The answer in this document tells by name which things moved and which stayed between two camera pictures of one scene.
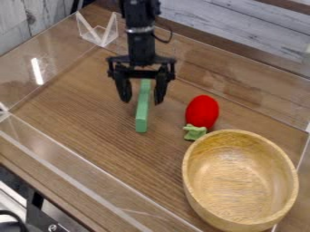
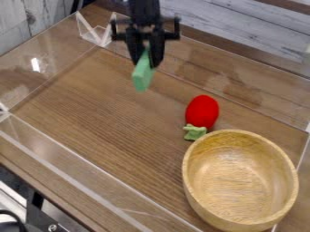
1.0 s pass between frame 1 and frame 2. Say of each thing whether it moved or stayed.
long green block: moved
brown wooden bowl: stayed
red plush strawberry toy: stayed
